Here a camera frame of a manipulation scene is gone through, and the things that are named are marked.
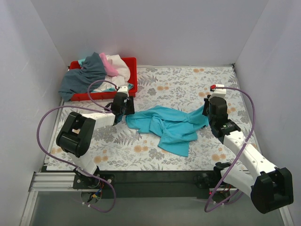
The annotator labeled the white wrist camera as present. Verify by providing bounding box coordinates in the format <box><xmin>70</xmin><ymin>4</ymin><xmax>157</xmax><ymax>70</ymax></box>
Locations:
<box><xmin>116</xmin><ymin>86</ymin><xmax>129</xmax><ymax>97</ymax></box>
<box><xmin>210</xmin><ymin>84</ymin><xmax>227</xmax><ymax>98</ymax></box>

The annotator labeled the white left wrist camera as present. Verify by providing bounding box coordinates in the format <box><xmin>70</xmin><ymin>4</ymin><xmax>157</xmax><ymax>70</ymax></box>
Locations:
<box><xmin>116</xmin><ymin>86</ymin><xmax>129</xmax><ymax>97</ymax></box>

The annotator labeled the pink t shirt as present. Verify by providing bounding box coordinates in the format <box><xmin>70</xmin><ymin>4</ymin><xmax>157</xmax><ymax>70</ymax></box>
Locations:
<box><xmin>99</xmin><ymin>53</ymin><xmax>118</xmax><ymax>77</ymax></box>

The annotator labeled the turquoise t shirt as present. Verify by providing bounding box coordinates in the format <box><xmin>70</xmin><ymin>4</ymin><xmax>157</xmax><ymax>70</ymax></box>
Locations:
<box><xmin>126</xmin><ymin>105</ymin><xmax>209</xmax><ymax>157</ymax></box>

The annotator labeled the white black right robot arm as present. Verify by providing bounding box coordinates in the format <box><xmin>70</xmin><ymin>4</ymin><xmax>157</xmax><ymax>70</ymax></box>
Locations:
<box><xmin>203</xmin><ymin>95</ymin><xmax>293</xmax><ymax>214</ymax></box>

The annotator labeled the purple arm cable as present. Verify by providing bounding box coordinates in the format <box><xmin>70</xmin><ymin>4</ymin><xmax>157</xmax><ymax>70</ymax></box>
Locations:
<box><xmin>204</xmin><ymin>86</ymin><xmax>256</xmax><ymax>213</ymax></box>
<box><xmin>37</xmin><ymin>80</ymin><xmax>118</xmax><ymax>213</ymax></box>

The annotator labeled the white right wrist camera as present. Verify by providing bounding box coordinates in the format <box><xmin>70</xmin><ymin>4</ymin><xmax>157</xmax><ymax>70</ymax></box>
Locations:
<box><xmin>210</xmin><ymin>84</ymin><xmax>227</xmax><ymax>98</ymax></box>

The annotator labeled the red plastic bin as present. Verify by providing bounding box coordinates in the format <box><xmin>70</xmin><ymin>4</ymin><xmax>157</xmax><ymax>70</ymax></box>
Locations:
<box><xmin>58</xmin><ymin>53</ymin><xmax>137</xmax><ymax>102</ymax></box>

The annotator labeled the white t shirt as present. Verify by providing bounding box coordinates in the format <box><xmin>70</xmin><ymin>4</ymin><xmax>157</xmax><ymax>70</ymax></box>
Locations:
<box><xmin>105</xmin><ymin>55</ymin><xmax>131</xmax><ymax>87</ymax></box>

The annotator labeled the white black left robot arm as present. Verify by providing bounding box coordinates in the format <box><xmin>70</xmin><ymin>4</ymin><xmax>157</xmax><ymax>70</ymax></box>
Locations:
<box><xmin>56</xmin><ymin>92</ymin><xmax>135</xmax><ymax>187</ymax></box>

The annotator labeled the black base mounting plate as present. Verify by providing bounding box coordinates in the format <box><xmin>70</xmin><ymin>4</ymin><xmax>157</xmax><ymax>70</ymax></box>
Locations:
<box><xmin>72</xmin><ymin>170</ymin><xmax>232</xmax><ymax>200</ymax></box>

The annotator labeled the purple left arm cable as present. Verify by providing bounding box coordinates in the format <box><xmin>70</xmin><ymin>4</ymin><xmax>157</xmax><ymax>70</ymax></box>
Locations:
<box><xmin>37</xmin><ymin>80</ymin><xmax>118</xmax><ymax>213</ymax></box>

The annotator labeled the dark grey t shirt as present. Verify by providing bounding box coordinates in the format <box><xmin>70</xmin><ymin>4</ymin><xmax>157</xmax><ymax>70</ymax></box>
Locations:
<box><xmin>58</xmin><ymin>52</ymin><xmax>107</xmax><ymax>102</ymax></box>

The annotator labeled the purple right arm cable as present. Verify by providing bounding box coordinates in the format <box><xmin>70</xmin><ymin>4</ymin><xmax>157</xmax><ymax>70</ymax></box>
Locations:
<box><xmin>204</xmin><ymin>86</ymin><xmax>256</xmax><ymax>213</ymax></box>

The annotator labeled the aluminium frame rail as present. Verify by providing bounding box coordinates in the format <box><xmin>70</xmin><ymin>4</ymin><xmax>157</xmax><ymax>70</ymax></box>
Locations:
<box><xmin>19</xmin><ymin>98</ymin><xmax>294</xmax><ymax>226</ymax></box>

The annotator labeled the floral patterned table mat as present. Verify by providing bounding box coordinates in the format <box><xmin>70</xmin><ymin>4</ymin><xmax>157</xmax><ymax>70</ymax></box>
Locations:
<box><xmin>46</xmin><ymin>66</ymin><xmax>258</xmax><ymax>171</ymax></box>

